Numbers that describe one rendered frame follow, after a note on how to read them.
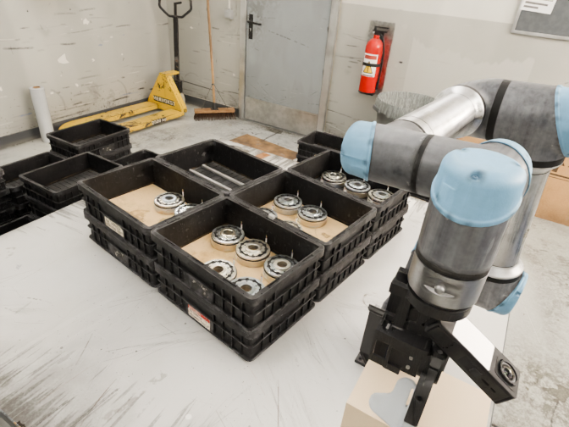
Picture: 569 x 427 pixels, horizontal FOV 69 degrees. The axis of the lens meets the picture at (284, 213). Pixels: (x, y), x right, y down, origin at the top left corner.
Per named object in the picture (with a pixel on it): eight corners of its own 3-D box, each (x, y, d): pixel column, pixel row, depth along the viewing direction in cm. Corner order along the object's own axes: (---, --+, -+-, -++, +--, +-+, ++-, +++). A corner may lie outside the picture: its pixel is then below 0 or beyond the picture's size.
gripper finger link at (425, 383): (404, 411, 50) (428, 344, 50) (418, 418, 49) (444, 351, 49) (400, 424, 46) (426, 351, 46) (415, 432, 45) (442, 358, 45)
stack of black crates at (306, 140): (355, 183, 325) (362, 142, 307) (339, 197, 303) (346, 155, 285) (310, 169, 341) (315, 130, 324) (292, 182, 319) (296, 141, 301)
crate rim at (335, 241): (378, 214, 135) (378, 208, 134) (326, 253, 115) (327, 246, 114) (284, 174, 156) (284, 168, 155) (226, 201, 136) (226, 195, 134)
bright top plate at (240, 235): (251, 236, 128) (251, 235, 128) (225, 248, 122) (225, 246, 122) (230, 222, 134) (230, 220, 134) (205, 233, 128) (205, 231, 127)
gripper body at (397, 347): (386, 325, 56) (406, 255, 50) (450, 354, 53) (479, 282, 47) (366, 364, 51) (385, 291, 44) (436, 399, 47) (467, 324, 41)
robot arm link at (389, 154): (453, 69, 87) (339, 108, 51) (510, 75, 81) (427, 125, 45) (441, 123, 92) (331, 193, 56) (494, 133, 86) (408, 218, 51)
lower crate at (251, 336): (317, 307, 126) (322, 277, 119) (249, 368, 105) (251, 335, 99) (226, 251, 146) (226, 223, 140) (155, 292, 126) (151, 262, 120)
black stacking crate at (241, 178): (282, 196, 161) (284, 169, 155) (226, 224, 141) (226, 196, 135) (213, 163, 181) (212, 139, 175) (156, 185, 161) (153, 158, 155)
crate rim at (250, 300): (326, 253, 115) (327, 246, 114) (252, 309, 95) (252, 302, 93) (226, 201, 136) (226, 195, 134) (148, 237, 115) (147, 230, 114)
